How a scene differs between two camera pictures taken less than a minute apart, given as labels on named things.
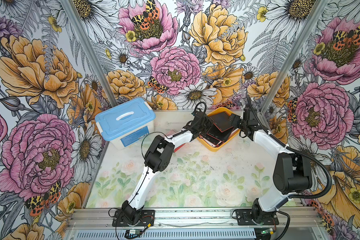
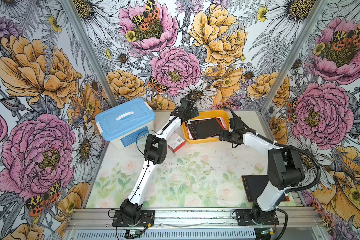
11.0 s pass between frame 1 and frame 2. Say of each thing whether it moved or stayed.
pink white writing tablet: moved
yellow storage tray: moved
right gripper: moved
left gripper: moved
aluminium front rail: stayed
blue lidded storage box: stayed
